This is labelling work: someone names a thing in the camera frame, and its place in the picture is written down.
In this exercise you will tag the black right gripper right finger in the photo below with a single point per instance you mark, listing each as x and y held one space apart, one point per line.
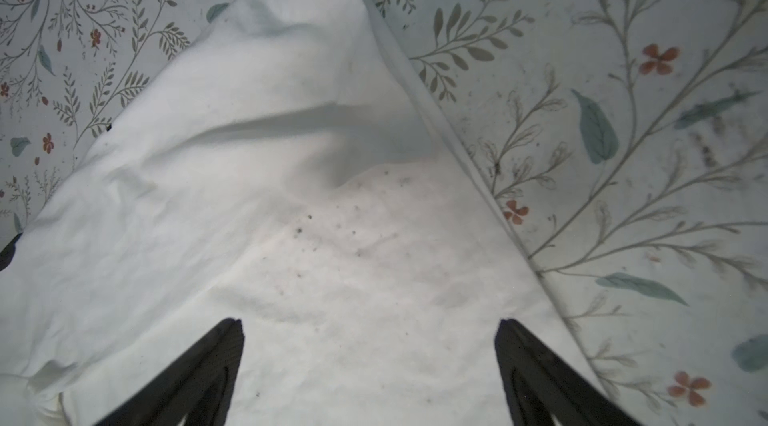
542 389

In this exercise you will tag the white t-shirt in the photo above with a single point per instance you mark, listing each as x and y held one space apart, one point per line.
289 170

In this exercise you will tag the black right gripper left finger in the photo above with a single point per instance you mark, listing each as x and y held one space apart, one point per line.
196 389

